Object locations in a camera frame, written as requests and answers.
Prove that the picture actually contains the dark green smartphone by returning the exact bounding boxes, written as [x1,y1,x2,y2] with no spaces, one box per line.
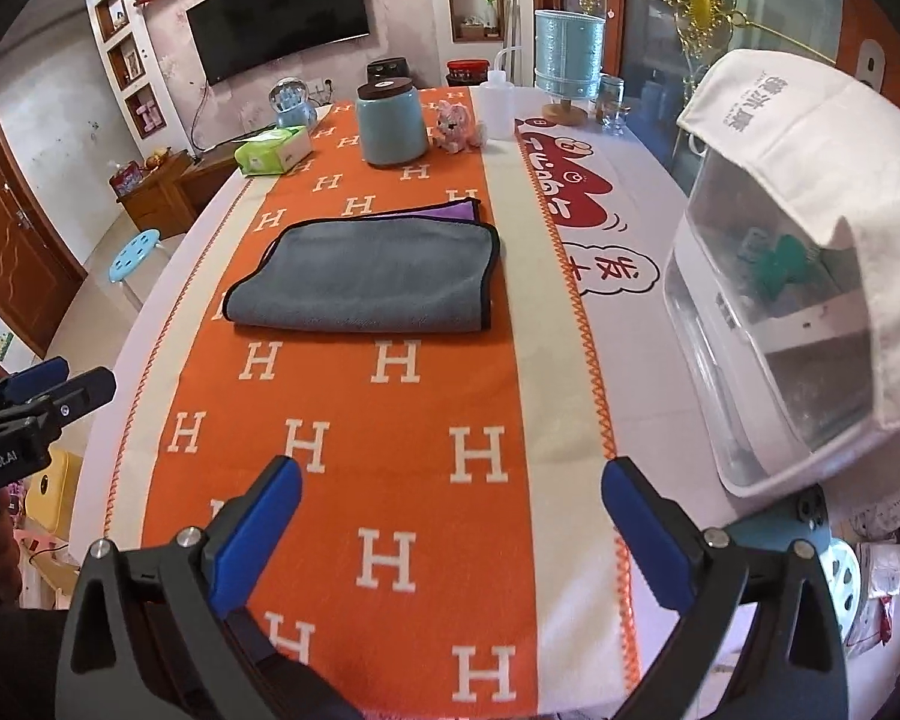
[727,484,832,553]

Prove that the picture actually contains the brown wooden door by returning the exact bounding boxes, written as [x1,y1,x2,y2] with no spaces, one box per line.
[0,122,87,356]

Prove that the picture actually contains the orange H-pattern table runner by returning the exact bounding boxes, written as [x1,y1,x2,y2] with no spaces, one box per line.
[103,103,639,717]

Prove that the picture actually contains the purple grey microfibre towel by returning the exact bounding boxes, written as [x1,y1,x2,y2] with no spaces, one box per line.
[222,208,500,335]

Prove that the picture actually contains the white cloth cover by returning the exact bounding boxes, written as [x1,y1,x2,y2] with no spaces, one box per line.
[678,49,900,431]

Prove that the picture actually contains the red round container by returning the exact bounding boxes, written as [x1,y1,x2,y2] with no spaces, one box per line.
[445,59,491,86]

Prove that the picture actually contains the white wall shelf unit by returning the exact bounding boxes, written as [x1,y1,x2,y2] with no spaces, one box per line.
[86,0,190,156]

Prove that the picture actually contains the gold ornament on door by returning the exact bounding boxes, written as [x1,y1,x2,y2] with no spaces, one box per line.
[663,0,748,71]

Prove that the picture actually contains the light blue stool right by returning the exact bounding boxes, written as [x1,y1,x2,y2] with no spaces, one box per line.
[820,538,862,640]

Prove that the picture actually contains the pink plush toy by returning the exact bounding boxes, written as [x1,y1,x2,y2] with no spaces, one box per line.
[432,99,486,154]

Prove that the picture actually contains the black wall television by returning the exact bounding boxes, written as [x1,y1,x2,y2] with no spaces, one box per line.
[187,0,370,85]

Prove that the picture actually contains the teal ceramic jar brown lid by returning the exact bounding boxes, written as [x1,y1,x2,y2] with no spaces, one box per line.
[356,76,429,167]

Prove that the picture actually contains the light blue round stool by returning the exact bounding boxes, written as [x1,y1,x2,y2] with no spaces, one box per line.
[109,229,167,312]

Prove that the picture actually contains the white printed tablecloth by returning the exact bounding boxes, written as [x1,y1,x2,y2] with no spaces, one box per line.
[71,132,743,676]

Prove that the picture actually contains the dark trousers of operator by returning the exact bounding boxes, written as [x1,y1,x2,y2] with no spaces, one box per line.
[0,606,68,718]

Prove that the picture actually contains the clear drinking glass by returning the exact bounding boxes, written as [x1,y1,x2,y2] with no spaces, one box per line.
[595,73,626,128]

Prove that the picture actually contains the green tissue pack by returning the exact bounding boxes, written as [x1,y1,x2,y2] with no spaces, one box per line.
[233,125,312,176]

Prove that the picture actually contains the wooden TV cabinet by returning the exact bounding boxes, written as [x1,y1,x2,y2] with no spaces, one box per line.
[118,140,242,239]

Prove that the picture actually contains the white squeeze bottle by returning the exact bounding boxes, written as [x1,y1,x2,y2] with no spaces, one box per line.
[481,46,523,142]

